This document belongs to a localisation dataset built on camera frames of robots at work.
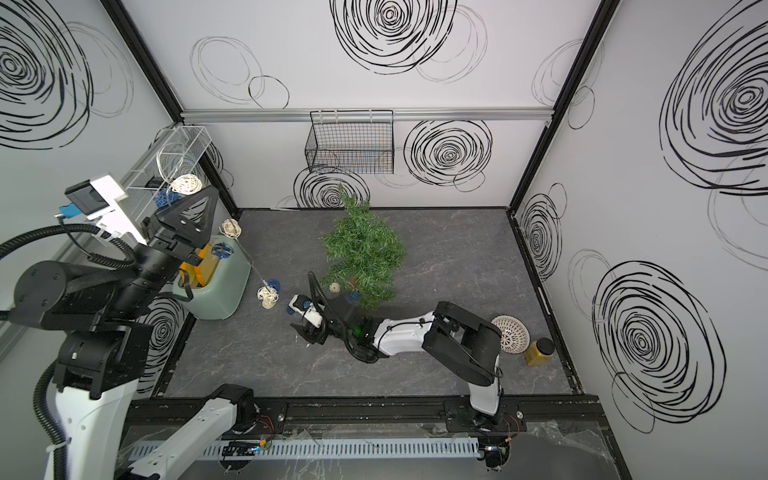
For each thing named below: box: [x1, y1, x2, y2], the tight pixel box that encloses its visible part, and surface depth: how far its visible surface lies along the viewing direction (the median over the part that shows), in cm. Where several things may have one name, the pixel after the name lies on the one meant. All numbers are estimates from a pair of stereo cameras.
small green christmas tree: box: [321, 184, 405, 310], surface depth 77 cm
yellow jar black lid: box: [525, 337, 555, 366], surface depth 79 cm
